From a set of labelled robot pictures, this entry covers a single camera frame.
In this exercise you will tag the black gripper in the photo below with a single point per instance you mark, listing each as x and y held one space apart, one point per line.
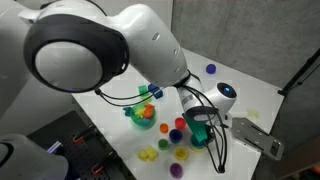
209 134

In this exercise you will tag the yellow bear toy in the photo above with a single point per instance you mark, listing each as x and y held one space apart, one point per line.
148 154

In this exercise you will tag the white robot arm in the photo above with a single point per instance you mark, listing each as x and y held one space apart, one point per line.
150 43

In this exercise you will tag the white rounded robot base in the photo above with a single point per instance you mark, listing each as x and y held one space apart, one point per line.
30 160

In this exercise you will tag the red plastic cup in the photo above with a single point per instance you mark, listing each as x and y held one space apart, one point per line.
180 122

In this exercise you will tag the dark blue plastic cup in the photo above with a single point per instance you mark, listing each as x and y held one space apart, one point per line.
175 135

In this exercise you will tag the small yellow plastic cup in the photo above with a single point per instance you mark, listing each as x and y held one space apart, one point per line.
181 153

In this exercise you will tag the orange plastic cup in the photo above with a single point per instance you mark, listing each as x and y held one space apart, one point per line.
164 128

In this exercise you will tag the green plastic cup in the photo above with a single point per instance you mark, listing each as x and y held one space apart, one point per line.
163 144

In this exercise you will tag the purple plastic cup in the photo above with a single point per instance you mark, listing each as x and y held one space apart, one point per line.
176 170

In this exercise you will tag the orange toy figure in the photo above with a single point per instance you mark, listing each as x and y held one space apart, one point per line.
149 111

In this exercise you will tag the green plastic bowl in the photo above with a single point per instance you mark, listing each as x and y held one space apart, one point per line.
143 124

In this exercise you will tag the yellow star toy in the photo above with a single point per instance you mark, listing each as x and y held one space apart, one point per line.
140 112

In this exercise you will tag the teal toy figure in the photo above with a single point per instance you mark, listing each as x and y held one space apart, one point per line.
127 111

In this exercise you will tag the gray metal plate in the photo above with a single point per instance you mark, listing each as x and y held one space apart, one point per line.
256 138

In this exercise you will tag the blue block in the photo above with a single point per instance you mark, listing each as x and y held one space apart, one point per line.
152 87
158 94

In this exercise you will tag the purple ball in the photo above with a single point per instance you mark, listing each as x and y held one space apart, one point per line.
210 68

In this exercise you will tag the light green block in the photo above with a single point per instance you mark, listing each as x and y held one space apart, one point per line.
146 99

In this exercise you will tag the black stand pole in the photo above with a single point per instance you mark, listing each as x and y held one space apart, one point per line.
300 74

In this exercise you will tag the black orange clamp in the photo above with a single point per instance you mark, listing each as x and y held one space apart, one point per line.
104 162
84 134

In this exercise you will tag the black perforated board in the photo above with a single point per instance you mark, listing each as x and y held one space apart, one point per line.
73 156

